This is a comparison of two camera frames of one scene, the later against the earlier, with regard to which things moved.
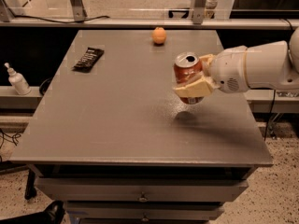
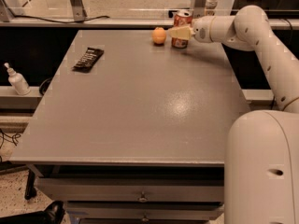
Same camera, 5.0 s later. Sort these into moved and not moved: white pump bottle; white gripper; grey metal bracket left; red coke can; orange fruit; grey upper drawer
Moved: red coke can; white gripper
Not moved: orange fruit; grey upper drawer; white pump bottle; grey metal bracket left
